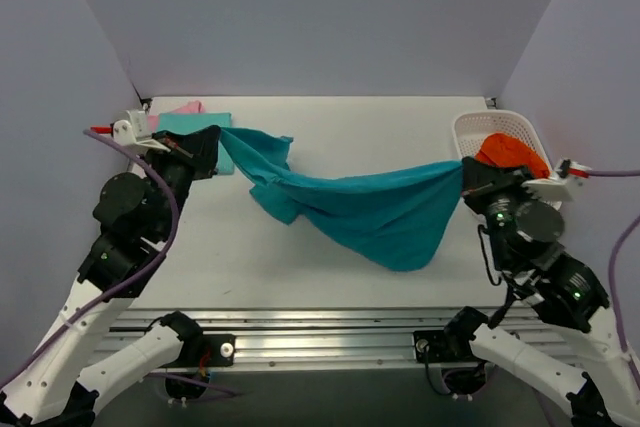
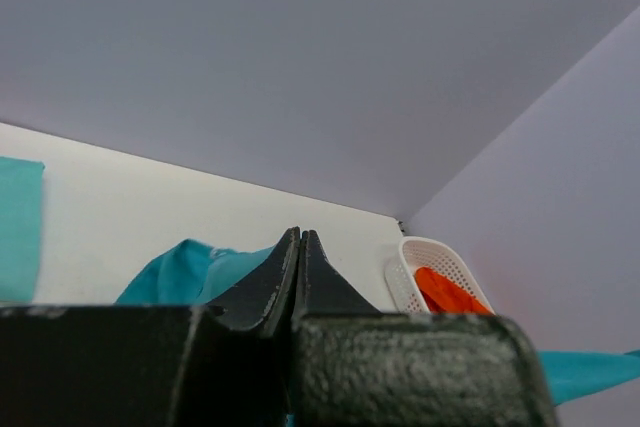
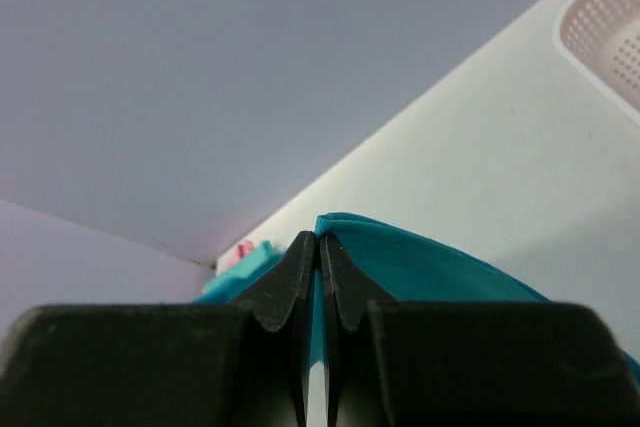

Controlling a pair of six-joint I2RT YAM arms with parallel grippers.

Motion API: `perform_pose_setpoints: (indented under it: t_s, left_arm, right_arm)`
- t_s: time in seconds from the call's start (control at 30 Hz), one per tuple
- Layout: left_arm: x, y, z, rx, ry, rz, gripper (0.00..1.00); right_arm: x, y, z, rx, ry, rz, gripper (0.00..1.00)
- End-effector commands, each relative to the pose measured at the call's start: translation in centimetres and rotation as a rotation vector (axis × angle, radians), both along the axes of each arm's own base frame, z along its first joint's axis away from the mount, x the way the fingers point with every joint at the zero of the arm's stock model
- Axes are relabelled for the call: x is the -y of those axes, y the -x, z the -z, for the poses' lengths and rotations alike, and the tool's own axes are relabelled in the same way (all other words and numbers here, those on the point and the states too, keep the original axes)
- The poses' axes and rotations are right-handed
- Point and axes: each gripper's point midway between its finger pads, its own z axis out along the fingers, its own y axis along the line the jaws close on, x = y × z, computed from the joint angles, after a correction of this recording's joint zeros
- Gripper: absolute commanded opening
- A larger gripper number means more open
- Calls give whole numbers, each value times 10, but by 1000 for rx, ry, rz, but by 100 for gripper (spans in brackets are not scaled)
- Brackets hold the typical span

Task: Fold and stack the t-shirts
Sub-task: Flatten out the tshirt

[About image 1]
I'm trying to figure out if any teal t-shirt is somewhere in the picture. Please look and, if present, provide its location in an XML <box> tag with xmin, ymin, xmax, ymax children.
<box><xmin>220</xmin><ymin>127</ymin><xmax>463</xmax><ymax>272</ymax></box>

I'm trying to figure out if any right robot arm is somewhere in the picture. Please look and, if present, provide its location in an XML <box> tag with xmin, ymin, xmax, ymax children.
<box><xmin>443</xmin><ymin>157</ymin><xmax>639</xmax><ymax>426</ymax></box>

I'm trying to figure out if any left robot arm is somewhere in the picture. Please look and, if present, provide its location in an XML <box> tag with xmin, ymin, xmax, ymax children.
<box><xmin>1</xmin><ymin>126</ymin><xmax>221</xmax><ymax>426</ymax></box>

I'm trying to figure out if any folded mint t-shirt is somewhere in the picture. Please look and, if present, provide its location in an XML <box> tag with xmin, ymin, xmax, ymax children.
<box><xmin>156</xmin><ymin>112</ymin><xmax>235</xmax><ymax>175</ymax></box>

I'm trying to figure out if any orange t-shirt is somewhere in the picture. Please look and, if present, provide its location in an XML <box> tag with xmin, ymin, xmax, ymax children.
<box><xmin>475</xmin><ymin>133</ymin><xmax>551</xmax><ymax>178</ymax></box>

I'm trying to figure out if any folded pink t-shirt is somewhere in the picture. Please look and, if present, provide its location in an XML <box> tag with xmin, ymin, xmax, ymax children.
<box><xmin>148</xmin><ymin>101</ymin><xmax>206</xmax><ymax>135</ymax></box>

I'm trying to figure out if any white perforated plastic basket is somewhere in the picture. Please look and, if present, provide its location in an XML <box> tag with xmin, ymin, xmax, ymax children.
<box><xmin>452</xmin><ymin>110</ymin><xmax>552</xmax><ymax>171</ymax></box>

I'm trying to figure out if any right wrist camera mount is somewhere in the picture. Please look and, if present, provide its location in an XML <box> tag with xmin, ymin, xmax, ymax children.
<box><xmin>523</xmin><ymin>158</ymin><xmax>591</xmax><ymax>203</ymax></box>

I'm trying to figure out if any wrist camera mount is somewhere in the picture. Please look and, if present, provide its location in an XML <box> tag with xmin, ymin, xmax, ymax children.
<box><xmin>523</xmin><ymin>158</ymin><xmax>591</xmax><ymax>203</ymax></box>
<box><xmin>89</xmin><ymin>110</ymin><xmax>170</xmax><ymax>155</ymax></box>

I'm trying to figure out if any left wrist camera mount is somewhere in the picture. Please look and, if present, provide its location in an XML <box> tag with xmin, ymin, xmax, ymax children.
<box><xmin>89</xmin><ymin>110</ymin><xmax>170</xmax><ymax>155</ymax></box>

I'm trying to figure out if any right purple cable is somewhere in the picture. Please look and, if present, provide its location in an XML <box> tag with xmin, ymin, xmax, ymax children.
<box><xmin>587</xmin><ymin>168</ymin><xmax>640</xmax><ymax>363</ymax></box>

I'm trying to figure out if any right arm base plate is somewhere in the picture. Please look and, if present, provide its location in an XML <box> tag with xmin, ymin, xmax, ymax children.
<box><xmin>412</xmin><ymin>330</ymin><xmax>478</xmax><ymax>364</ymax></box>

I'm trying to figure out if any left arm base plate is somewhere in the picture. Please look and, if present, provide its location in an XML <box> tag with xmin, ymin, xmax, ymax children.
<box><xmin>171</xmin><ymin>333</ymin><xmax>236</xmax><ymax>368</ymax></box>

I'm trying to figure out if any aluminium rail frame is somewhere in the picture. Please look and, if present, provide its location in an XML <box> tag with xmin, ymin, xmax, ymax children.
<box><xmin>89</xmin><ymin>306</ymin><xmax>591</xmax><ymax>372</ymax></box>

